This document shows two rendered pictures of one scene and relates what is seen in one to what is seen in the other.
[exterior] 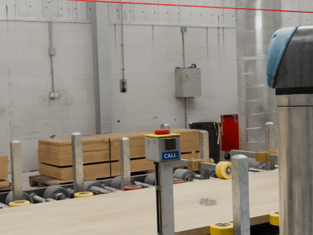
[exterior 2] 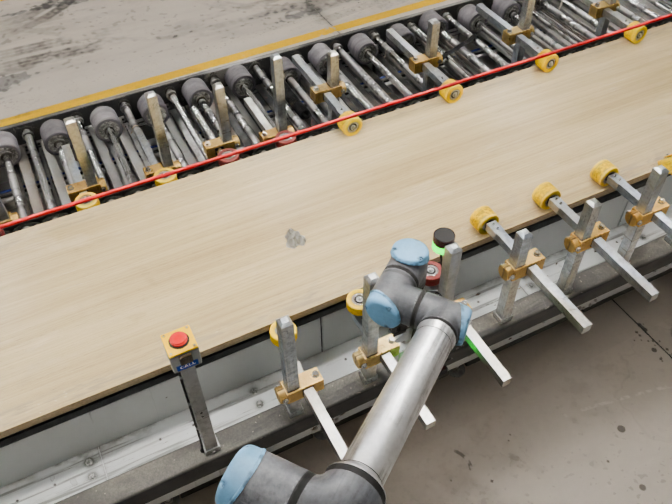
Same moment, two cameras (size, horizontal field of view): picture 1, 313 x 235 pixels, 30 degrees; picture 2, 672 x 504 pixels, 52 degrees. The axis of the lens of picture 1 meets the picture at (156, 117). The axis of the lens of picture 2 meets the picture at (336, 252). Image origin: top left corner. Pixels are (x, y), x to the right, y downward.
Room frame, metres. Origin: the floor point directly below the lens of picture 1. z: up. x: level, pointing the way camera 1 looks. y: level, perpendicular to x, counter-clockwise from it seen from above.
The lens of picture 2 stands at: (0.64, -0.47, 2.53)
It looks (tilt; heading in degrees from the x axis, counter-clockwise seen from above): 47 degrees down; 6
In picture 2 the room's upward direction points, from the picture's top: 1 degrees counter-clockwise
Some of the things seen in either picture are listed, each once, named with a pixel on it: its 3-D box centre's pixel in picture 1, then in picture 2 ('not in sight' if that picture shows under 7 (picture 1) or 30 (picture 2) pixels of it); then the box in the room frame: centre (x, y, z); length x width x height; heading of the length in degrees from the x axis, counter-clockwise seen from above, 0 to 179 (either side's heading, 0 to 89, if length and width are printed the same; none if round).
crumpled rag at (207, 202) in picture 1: (207, 200); (295, 236); (2.18, -0.18, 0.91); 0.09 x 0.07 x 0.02; 18
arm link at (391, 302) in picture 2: not in sight; (394, 298); (1.65, -0.50, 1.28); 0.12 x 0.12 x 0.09; 69
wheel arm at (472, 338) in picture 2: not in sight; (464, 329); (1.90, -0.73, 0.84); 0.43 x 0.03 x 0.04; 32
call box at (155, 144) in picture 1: (162, 148); (181, 350); (1.53, -0.01, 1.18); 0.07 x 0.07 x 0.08; 32
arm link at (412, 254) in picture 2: not in sight; (408, 265); (1.76, -0.53, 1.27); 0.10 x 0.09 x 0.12; 159
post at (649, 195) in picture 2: not in sight; (637, 223); (2.33, -1.30, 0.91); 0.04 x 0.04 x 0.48; 32
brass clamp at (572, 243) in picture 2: not in sight; (586, 238); (2.21, -1.10, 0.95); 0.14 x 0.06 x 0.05; 122
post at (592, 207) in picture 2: not in sight; (575, 255); (2.20, -1.08, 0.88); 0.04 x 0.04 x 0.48; 32
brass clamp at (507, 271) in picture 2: not in sight; (521, 265); (2.08, -0.89, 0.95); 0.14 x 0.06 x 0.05; 122
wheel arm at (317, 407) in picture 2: not in sight; (313, 401); (1.64, -0.30, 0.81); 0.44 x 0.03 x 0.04; 32
